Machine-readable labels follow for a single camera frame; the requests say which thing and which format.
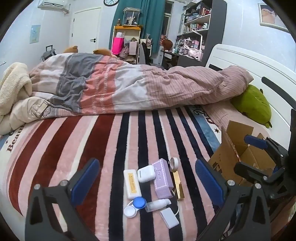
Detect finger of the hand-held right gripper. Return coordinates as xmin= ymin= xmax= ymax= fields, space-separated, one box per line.
xmin=244 ymin=135 xmax=289 ymax=160
xmin=233 ymin=161 xmax=285 ymax=186

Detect cream fluffy blanket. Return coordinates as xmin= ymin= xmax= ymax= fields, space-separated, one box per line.
xmin=0 ymin=62 xmax=33 ymax=116

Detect pink grey patchwork duvet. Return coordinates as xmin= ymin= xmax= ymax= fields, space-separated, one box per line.
xmin=29 ymin=53 xmax=253 ymax=114

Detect striped fleece blanket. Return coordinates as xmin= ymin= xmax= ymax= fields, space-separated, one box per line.
xmin=0 ymin=105 xmax=266 ymax=241

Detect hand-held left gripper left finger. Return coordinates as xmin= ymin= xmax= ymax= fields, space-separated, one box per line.
xmin=25 ymin=158 xmax=100 ymax=241

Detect purple rectangular box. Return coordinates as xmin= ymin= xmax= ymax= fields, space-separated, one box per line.
xmin=151 ymin=158 xmax=174 ymax=200

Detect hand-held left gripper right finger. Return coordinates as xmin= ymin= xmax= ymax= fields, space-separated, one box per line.
xmin=195 ymin=159 xmax=271 ymax=241

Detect small white round jar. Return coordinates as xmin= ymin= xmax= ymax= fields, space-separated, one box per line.
xmin=169 ymin=157 xmax=179 ymax=172

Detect blue white contact lens case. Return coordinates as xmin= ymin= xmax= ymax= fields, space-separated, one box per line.
xmin=124 ymin=197 xmax=147 ymax=218

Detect dark cluttered bookshelf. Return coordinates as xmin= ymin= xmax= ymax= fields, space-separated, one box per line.
xmin=177 ymin=0 xmax=227 ymax=67

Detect light blue wall poster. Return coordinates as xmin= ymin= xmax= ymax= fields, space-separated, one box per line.
xmin=30 ymin=24 xmax=41 ymax=44

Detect white earbuds case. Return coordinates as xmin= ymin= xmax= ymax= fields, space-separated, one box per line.
xmin=137 ymin=165 xmax=156 ymax=183

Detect white power bank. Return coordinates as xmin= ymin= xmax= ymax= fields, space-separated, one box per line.
xmin=160 ymin=207 xmax=179 ymax=229

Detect dark desk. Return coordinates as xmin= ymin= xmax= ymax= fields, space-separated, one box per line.
xmin=162 ymin=50 xmax=183 ymax=70

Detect green plush toy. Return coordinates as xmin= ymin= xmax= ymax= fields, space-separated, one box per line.
xmin=231 ymin=85 xmax=273 ymax=129

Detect framed wall picture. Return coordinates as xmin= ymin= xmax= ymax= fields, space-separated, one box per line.
xmin=258 ymin=3 xmax=290 ymax=33

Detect white air conditioner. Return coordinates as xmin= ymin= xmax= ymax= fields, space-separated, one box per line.
xmin=38 ymin=0 xmax=70 ymax=11

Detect white charging cable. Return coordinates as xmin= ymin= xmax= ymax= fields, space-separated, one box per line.
xmin=170 ymin=188 xmax=181 ymax=215

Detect beige patterned quilt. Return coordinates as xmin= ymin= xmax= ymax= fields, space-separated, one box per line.
xmin=0 ymin=96 xmax=56 ymax=136

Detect dark suitcase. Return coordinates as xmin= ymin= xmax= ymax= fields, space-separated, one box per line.
xmin=40 ymin=45 xmax=57 ymax=62

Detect bright pink bag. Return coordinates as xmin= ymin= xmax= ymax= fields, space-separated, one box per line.
xmin=111 ymin=37 xmax=125 ymax=55

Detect gold rectangular case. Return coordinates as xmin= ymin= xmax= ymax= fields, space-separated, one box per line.
xmin=172 ymin=170 xmax=185 ymax=201

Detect window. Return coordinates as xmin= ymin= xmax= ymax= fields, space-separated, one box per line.
xmin=165 ymin=0 xmax=175 ymax=35

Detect white case with yellow label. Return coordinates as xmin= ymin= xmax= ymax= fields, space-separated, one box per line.
xmin=123 ymin=169 xmax=142 ymax=200

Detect glass display case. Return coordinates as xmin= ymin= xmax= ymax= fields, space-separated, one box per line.
xmin=122 ymin=7 xmax=140 ymax=26

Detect brown cardboard box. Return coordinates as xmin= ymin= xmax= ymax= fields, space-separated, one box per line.
xmin=208 ymin=120 xmax=289 ymax=186

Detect yellow shelf unit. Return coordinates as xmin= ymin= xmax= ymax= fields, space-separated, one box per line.
xmin=113 ymin=25 xmax=142 ymax=64

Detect small white bottle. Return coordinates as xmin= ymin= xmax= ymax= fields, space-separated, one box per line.
xmin=145 ymin=199 xmax=171 ymax=212

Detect white door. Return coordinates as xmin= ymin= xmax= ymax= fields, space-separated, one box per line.
xmin=70 ymin=7 xmax=102 ymax=54

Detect pink ribbed pillow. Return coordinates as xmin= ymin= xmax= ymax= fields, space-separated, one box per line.
xmin=203 ymin=102 xmax=273 ymax=139

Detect white bed headboard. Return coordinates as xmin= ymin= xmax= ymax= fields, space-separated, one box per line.
xmin=205 ymin=44 xmax=296 ymax=149

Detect teal curtain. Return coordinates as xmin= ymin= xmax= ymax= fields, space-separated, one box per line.
xmin=109 ymin=0 xmax=167 ymax=55

